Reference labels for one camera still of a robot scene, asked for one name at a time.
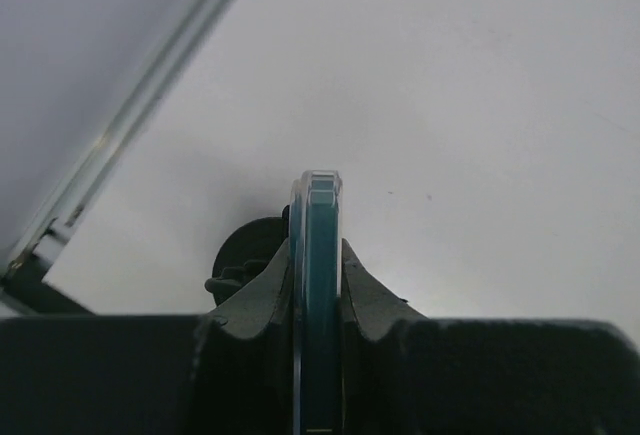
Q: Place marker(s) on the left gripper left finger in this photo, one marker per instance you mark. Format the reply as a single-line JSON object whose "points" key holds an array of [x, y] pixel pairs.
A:
{"points": [[65, 370]]}

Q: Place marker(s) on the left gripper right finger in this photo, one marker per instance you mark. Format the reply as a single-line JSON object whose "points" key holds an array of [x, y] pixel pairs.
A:
{"points": [[406, 373]]}

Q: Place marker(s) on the black phone stand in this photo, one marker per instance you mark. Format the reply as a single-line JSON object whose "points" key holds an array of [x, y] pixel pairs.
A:
{"points": [[245, 254]]}

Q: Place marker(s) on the black smartphone clear case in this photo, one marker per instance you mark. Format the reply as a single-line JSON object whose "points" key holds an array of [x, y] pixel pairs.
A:
{"points": [[315, 253]]}

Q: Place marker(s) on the left aluminium frame post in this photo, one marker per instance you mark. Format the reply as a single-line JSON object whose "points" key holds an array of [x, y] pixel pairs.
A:
{"points": [[79, 80]]}

